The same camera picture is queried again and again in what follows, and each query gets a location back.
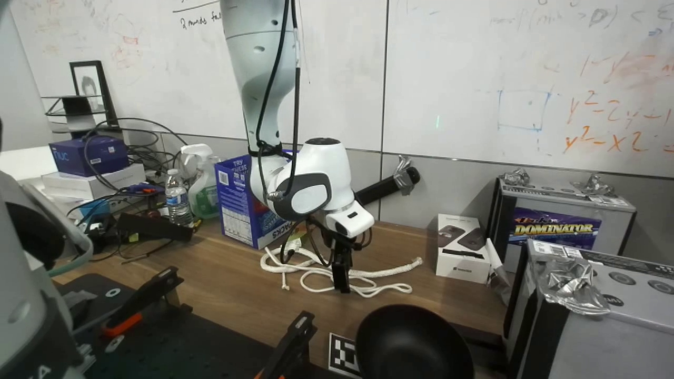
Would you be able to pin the blue Oreo carton box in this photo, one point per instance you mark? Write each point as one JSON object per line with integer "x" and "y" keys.
{"x": 244, "y": 217}

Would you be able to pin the blue cardboard box background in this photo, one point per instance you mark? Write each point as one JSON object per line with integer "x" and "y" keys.
{"x": 90, "y": 157}

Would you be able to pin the green spray bottle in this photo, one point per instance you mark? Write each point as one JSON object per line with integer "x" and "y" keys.
{"x": 199, "y": 164}

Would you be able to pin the black battery Dominator label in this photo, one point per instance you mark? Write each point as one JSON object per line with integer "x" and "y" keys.
{"x": 563, "y": 215}

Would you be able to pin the black cylindrical handle tool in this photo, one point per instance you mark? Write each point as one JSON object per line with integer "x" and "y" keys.
{"x": 402, "y": 181}

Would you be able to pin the clear plastic water bottle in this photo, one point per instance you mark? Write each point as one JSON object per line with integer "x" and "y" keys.
{"x": 176, "y": 198}

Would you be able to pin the white small product box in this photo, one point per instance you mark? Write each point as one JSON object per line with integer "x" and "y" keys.
{"x": 465, "y": 251}

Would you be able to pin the black picture frame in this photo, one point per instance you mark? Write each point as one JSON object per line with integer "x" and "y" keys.
{"x": 92, "y": 82}

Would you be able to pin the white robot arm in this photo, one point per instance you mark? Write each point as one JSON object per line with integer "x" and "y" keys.
{"x": 306, "y": 179}

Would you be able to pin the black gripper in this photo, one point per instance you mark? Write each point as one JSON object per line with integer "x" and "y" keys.
{"x": 343, "y": 260}

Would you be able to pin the orange black clamp tool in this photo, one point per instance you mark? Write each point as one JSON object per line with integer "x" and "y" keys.
{"x": 112, "y": 307}

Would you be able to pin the black white fiducial marker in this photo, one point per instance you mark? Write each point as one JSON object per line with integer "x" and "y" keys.
{"x": 343, "y": 357}

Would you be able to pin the black clamp bracket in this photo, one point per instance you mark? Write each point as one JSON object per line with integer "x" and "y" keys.
{"x": 291, "y": 347}

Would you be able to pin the black frying pan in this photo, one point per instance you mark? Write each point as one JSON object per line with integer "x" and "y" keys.
{"x": 407, "y": 341}

